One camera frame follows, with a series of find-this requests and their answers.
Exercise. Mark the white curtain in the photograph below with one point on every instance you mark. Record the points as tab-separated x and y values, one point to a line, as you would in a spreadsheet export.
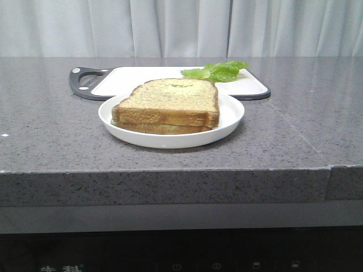
181	28

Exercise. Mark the toasted bread slice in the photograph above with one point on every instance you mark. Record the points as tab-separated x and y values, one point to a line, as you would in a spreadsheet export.
172	101
164	129

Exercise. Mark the green lettuce leaf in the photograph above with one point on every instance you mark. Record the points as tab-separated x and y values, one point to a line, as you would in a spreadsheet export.
219	72

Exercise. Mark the white cutting board black rim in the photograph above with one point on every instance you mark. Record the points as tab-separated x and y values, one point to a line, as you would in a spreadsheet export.
103	84

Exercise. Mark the black appliance control panel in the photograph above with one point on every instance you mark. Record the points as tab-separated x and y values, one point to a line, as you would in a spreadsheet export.
260	249

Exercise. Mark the white round plate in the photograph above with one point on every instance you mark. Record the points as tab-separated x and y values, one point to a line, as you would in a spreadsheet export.
231	113

